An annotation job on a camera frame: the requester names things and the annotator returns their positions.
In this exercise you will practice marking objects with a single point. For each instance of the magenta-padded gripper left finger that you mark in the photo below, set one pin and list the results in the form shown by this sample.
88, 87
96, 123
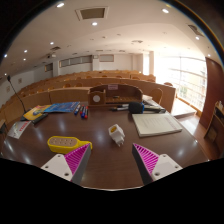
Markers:
56, 165

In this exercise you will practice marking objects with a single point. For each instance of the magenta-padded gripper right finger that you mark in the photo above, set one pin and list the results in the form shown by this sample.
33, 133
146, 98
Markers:
165, 166

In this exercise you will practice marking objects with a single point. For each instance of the white charger with red button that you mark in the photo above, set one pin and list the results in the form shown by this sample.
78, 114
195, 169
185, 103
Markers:
117, 135

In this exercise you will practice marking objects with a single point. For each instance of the white notebook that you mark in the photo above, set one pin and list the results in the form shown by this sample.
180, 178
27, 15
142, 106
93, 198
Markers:
156, 124

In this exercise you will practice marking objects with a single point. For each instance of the black remote control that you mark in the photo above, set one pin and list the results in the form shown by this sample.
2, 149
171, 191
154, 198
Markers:
40, 118

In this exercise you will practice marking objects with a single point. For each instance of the white and red brochure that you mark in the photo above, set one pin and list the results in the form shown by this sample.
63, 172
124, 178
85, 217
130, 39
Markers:
18, 130

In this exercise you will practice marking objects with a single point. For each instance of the blue marker pen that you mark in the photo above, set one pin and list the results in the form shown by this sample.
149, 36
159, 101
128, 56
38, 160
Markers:
77, 110
83, 114

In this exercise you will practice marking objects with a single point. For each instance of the blue booklet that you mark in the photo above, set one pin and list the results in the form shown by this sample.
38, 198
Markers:
61, 107

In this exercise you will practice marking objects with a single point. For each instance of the wooden shelf unit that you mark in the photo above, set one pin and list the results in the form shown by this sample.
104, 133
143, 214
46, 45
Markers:
215, 130

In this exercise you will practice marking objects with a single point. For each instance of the black chair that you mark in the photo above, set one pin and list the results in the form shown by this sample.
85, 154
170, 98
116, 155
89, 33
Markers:
2, 128

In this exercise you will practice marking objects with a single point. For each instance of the black handheld microphone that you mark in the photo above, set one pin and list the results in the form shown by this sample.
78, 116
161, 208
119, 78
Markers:
135, 107

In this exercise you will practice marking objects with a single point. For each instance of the white paper stack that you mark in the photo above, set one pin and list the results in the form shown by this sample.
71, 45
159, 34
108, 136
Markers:
148, 100

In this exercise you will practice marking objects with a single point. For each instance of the black pen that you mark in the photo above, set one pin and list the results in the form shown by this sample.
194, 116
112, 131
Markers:
120, 108

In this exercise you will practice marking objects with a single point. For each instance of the wooden desk organizer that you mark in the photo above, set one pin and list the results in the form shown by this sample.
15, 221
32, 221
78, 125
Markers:
126, 91

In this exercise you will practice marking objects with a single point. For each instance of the large glass window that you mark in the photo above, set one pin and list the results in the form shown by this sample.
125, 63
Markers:
186, 83

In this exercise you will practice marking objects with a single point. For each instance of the wooden auditorium seats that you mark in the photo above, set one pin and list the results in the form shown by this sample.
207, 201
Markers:
83, 78

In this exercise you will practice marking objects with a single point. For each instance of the ceiling projector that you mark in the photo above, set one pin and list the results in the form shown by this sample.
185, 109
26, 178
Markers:
52, 55

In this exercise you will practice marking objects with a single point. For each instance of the small dark ceiling vent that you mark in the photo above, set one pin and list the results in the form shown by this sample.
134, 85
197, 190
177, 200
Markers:
55, 48

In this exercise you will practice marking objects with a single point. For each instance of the grey slatted ceiling vent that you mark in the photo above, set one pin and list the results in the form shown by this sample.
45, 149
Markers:
195, 30

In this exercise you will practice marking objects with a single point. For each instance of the ceiling spot lights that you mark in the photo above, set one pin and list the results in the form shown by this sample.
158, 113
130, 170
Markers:
94, 23

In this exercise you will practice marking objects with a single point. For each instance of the large square ceiling vent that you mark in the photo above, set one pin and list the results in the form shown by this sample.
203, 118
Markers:
91, 13

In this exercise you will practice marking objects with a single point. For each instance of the wide back wall window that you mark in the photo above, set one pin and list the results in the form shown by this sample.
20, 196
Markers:
76, 60

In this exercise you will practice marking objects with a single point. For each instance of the small back wall window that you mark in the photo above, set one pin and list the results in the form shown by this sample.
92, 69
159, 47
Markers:
106, 58

